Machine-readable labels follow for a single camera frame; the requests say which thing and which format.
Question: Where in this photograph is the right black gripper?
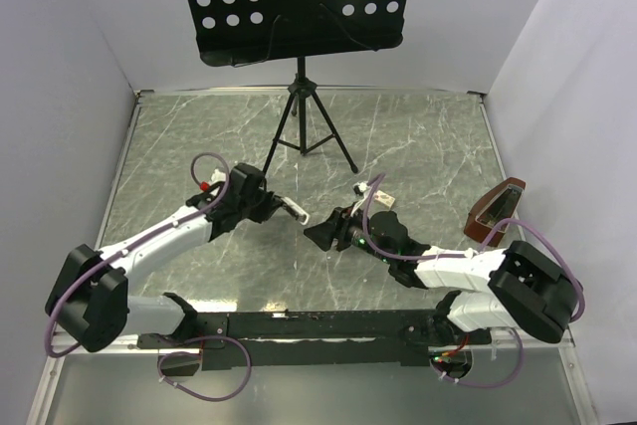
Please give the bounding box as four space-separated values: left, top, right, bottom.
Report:
304 202 394 265

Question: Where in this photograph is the light blue stapler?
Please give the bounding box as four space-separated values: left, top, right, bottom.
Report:
279 196 310 226

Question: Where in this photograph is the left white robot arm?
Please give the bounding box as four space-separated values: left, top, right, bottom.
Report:
44 163 306 357

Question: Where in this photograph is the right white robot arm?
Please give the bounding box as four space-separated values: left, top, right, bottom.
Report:
304 207 577 343

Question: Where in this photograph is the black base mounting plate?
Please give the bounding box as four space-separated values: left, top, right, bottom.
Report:
137 310 492 370

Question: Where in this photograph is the brown wooden metronome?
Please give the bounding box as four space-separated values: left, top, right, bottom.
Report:
463 177 527 243

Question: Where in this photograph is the black perforated music stand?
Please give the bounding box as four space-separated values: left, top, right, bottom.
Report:
187 0 407 155

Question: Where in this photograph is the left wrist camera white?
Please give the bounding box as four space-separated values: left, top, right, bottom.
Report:
199 168 227 191

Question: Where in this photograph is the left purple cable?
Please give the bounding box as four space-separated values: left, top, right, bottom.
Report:
44 152 235 357

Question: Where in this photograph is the purple cable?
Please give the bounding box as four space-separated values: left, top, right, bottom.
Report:
44 152 235 357
355 173 586 326

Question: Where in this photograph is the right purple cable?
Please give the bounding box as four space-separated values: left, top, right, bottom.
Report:
355 173 586 326

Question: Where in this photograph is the aluminium rail frame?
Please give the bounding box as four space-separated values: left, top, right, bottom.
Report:
49 89 598 425

